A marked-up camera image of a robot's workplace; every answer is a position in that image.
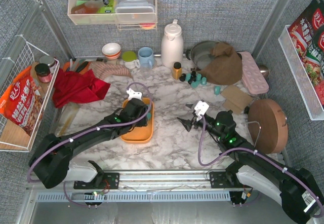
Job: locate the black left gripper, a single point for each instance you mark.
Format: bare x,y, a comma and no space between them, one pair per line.
141,118

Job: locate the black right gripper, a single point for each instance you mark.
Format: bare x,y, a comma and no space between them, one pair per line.
193,121

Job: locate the orange plastic storage basket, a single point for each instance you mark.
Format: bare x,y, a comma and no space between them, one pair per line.
142,131

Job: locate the green capsule with number 3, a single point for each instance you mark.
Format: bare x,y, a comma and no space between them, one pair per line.
217,90

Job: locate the brown cardboard sheet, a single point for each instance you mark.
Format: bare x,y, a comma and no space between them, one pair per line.
236,99

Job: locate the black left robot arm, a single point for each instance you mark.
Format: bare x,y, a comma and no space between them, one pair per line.
53,160

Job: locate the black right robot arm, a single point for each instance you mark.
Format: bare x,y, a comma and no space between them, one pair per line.
295,190

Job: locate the yellow bottle black cap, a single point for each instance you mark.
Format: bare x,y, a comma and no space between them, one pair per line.
176,70

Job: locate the green lidded cup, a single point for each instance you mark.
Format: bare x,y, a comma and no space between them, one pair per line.
130,60

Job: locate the blue mug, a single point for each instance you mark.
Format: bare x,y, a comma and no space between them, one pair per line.
146,57

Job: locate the striped pink cloth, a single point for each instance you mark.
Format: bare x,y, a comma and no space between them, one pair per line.
103,70

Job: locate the brown cloth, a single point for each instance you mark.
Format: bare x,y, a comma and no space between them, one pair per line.
225,67

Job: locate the white orange striped bowl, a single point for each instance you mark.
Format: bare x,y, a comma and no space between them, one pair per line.
111,50

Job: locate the steel pot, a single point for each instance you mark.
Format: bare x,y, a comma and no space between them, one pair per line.
201,54

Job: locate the red cloth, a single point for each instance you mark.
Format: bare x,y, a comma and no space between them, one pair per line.
78,88

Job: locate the white thermos jug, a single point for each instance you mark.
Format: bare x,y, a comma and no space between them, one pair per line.
172,45

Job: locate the pink ice cube tray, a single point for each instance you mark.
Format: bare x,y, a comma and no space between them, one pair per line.
251,75

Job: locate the round wooden board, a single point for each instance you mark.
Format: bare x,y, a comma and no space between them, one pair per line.
267,126

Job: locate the red jam jar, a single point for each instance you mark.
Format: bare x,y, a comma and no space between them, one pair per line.
43,72

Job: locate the clear plastic food containers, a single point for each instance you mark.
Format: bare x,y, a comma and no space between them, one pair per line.
135,11

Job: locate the orange snack bag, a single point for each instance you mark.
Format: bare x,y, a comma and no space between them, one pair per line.
20,104

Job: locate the red noodle package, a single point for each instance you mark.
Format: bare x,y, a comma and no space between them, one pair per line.
306,33

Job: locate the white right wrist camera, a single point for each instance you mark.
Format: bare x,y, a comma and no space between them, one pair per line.
200,109

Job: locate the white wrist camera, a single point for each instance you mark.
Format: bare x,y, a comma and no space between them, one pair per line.
133,94
200,109

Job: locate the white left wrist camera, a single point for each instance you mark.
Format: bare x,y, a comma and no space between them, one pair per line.
133,94

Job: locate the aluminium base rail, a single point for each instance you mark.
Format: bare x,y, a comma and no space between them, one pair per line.
164,178

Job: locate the cream wall rack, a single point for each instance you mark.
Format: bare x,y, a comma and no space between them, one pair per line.
99,12

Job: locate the white wire wall basket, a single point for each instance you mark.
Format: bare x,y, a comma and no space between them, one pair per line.
14,138

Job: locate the white side wall rack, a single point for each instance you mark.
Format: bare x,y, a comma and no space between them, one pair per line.
305,87

